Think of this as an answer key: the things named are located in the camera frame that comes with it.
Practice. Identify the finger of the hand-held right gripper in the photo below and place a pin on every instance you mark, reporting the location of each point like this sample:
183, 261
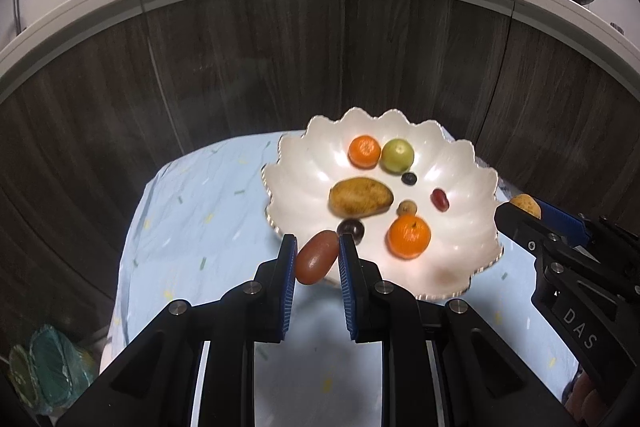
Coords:
520, 224
565, 219

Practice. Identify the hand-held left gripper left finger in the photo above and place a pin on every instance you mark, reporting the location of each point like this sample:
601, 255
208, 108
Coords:
288, 292

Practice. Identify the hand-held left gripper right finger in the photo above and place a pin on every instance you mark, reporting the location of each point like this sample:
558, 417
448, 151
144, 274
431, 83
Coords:
348, 292

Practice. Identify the large brown longan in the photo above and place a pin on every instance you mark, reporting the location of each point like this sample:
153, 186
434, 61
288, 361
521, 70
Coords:
526, 204

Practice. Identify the red jujube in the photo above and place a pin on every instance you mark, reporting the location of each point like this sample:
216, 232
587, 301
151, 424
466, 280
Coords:
315, 259
440, 200

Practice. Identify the dark purple plum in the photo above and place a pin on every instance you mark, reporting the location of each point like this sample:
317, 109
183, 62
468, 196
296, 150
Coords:
354, 227

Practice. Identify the orange tangerine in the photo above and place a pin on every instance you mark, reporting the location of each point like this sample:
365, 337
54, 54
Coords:
364, 151
409, 237

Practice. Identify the yellow mango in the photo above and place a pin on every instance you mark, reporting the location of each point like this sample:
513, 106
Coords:
360, 197

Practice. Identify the small brown longan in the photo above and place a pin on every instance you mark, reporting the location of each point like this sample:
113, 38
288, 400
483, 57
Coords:
407, 208

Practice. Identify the dark blueberry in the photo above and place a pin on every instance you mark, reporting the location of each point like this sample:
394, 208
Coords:
409, 178

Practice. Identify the white scalloped bowl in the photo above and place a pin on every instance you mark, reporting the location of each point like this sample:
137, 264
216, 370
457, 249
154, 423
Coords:
310, 157

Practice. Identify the green apple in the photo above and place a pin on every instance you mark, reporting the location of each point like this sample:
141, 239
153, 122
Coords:
398, 155

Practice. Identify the person's right hand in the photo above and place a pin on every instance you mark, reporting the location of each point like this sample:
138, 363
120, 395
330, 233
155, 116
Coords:
582, 399

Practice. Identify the light blue patterned tablecloth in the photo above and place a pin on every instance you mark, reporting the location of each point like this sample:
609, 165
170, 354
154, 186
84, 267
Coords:
200, 232

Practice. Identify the kitchen counter with wood cabinets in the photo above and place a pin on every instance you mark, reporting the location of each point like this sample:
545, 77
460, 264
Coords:
225, 57

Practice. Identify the green plastic bags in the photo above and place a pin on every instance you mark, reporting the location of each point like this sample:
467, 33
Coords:
50, 367

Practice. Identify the black wall socket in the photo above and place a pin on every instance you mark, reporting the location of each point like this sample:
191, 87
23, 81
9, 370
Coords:
618, 28

